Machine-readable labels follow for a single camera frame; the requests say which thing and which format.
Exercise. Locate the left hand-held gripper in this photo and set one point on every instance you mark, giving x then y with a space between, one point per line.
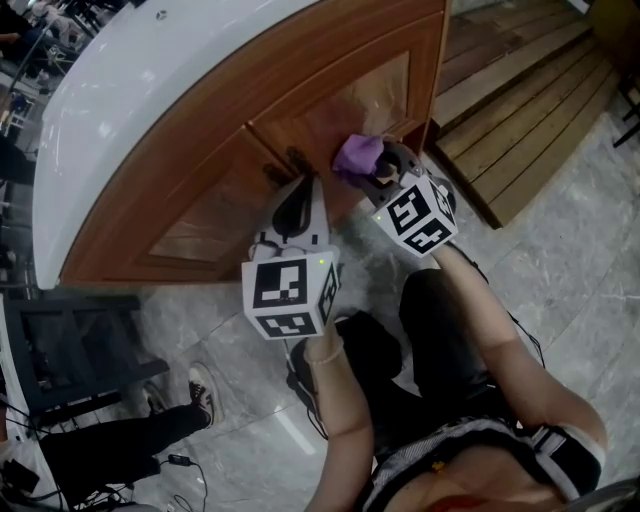
280 285

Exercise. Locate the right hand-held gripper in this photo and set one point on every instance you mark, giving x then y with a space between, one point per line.
410 215

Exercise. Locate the purple cloth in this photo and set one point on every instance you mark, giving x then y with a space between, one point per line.
357 155

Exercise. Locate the person's right forearm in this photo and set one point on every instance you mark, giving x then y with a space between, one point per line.
475 310

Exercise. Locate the person's left forearm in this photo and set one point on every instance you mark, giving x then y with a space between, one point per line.
340 395

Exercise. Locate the wooden vanity cabinet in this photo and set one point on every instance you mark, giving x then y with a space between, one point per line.
200 112

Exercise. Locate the wooden slatted platform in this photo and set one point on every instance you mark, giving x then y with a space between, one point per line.
525 125

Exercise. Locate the person's legs black trousers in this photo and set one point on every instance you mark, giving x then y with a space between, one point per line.
435 340

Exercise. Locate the white ceramic sink basin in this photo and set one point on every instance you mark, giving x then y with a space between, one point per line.
125 100

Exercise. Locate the black charger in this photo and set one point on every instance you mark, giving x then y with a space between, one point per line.
180 460

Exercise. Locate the person's torso grey mesh top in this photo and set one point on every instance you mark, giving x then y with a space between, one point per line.
425 460

